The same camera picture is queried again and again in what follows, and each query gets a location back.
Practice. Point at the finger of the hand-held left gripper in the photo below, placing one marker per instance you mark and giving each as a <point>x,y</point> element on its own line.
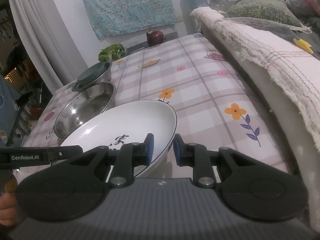
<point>62,152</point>

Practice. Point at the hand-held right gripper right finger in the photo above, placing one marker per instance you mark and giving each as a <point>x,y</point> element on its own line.
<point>178,150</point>

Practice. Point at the blue patterned wall cloth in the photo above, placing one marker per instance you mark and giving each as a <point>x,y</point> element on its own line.
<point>125,5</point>

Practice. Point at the blue printed cloth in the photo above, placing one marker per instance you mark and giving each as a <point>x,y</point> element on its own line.
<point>7,105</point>

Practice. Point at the white curtain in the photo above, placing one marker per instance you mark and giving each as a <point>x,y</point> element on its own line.
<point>32,30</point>

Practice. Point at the large stainless steel plate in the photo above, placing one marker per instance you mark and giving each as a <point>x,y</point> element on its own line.
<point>58,133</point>
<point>82,107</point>

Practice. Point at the yellow plastic piece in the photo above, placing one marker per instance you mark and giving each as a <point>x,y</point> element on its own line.
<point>303,45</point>

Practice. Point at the white fringed towel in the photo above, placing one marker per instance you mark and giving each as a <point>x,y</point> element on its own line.
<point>262,45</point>

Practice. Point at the grey blanket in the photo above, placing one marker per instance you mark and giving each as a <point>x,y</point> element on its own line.
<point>282,36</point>

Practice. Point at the stainless steel bowl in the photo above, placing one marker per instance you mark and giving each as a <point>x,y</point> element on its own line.
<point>74,87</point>
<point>106,77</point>

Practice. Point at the checked floral tablecloth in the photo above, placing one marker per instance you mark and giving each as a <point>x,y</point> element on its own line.
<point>200,92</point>

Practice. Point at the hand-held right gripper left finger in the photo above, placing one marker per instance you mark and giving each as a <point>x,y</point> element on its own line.
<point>150,150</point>

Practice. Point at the white printed ceramic plate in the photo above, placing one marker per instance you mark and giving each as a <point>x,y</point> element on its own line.
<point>112,122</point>

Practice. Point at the green napa cabbage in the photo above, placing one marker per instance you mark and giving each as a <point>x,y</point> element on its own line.
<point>112,51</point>

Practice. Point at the green patterned pillow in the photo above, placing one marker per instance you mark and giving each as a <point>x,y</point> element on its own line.
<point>260,10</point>

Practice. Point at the person's left hand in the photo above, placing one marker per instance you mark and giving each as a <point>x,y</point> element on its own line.
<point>6,210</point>

